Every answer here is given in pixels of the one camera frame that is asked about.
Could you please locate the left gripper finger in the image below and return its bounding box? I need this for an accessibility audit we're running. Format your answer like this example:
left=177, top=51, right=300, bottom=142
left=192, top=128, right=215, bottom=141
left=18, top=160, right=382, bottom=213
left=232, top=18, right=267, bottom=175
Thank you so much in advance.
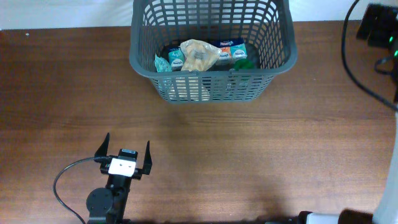
left=95, top=133, right=110, bottom=157
left=142, top=141, right=152, bottom=175

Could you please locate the teal wet wipes pack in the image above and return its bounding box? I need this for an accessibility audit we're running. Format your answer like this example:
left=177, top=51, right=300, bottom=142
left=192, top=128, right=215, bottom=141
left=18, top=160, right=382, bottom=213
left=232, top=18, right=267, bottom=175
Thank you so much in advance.
left=154, top=54, right=174, bottom=91

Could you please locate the grey plastic shopping basket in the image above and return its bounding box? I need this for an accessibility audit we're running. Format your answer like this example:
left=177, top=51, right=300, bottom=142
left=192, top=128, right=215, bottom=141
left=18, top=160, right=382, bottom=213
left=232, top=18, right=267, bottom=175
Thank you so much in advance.
left=129, top=0, right=297, bottom=104

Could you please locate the brown paper pouch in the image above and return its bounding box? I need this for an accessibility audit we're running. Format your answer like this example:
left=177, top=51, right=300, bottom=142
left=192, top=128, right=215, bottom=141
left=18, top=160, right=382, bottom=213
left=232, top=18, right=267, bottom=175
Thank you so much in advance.
left=167, top=39, right=223, bottom=102

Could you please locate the glass jar green lid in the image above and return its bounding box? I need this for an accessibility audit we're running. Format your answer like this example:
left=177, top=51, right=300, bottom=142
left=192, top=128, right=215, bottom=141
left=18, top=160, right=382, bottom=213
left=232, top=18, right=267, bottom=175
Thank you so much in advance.
left=233, top=58, right=254, bottom=71

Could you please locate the Kleenex tissue multipack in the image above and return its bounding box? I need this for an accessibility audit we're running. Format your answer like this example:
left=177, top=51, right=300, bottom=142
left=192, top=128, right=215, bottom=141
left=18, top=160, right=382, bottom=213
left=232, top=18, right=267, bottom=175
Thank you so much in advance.
left=168, top=38, right=248, bottom=72

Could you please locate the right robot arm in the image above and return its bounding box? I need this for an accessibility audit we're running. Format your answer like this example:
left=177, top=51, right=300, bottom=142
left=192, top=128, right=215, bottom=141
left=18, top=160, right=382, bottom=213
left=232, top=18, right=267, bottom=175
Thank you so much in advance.
left=294, top=22, right=397, bottom=223

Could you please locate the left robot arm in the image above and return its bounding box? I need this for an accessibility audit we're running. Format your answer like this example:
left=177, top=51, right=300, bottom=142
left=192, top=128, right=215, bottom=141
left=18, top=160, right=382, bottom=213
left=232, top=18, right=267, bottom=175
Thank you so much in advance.
left=86, top=134, right=152, bottom=224

